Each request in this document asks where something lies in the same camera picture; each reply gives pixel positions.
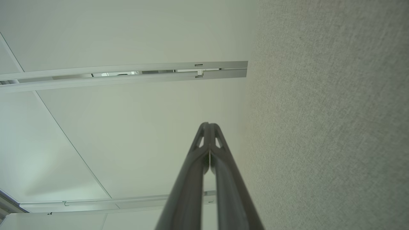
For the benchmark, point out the grey partition post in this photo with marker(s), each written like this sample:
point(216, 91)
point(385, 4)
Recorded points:
point(96, 204)
point(127, 68)
point(127, 80)

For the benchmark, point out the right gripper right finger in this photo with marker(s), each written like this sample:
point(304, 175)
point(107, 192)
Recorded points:
point(233, 198)

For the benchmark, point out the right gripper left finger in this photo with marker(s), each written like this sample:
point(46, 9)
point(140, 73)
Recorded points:
point(188, 191)

